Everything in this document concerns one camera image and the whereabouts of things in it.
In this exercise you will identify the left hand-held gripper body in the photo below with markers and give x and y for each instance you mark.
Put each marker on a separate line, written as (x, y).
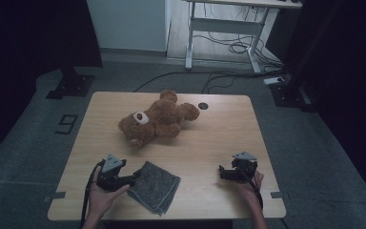
(110, 163)

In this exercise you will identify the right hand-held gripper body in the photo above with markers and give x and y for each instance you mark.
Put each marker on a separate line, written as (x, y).
(244, 167)

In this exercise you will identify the grey fluffy towel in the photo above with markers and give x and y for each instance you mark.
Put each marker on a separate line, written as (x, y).
(155, 187)

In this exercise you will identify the brown teddy bear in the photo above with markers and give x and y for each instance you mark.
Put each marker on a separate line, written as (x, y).
(165, 116)

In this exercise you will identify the person's right hand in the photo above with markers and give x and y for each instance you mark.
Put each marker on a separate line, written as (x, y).
(248, 191)

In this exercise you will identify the person's left hand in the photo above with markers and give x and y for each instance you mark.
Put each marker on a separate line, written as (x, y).
(103, 200)

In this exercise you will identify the grey tape strip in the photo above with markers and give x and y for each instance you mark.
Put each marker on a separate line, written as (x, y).
(278, 194)
(55, 196)

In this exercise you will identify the black stand base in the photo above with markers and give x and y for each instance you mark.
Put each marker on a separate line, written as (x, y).
(287, 95)
(71, 85)

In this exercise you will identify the white power strip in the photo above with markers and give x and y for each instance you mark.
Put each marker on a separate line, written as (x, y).
(273, 80)

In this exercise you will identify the dark curtain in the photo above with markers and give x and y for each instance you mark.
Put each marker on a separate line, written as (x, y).
(355, 79)
(19, 47)

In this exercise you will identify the white metal desk frame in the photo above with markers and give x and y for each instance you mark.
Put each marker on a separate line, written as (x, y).
(225, 26)

